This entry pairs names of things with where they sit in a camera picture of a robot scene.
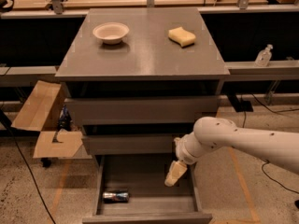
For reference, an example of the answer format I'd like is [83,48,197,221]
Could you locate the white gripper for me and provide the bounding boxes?
[164,133,200,187]

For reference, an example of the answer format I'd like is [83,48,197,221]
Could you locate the silver blue redbull can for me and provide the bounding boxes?
[102,191,129,203]

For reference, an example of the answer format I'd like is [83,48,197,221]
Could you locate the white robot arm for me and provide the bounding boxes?
[164,117,299,187]

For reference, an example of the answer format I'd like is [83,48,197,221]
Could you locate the grey middle drawer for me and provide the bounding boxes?
[81,133,209,156]

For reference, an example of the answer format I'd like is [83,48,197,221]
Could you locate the grey open bottom drawer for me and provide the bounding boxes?
[82,153,212,224]

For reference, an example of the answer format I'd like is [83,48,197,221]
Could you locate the grey top drawer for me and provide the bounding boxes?
[65,96,218,126]

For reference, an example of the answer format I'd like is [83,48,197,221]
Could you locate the grey drawer cabinet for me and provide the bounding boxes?
[55,7,231,170]

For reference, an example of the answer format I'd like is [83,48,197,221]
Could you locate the yellow sponge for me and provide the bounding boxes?
[168,27,196,48]

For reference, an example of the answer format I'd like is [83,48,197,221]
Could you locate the clear sanitizer pump bottle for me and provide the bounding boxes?
[255,44,273,67]

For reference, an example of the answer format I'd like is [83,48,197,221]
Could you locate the white paper bowl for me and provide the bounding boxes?
[93,22,130,45]

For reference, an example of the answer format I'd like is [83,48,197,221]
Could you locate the open cardboard box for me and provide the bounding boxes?
[12,80,87,159]

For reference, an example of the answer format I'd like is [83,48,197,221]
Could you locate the black headphones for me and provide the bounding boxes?
[0,0,15,13]

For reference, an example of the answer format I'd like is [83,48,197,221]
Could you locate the black floor cable right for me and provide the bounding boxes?
[240,93,299,196]

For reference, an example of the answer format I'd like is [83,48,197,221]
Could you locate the black floor cable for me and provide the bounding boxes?
[240,93,299,196]
[0,107,58,224]

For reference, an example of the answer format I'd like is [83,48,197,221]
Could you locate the grey metal rail shelf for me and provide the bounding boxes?
[0,60,299,87]

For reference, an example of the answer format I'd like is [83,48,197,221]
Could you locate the black floor cable left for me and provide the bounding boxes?
[0,107,58,224]

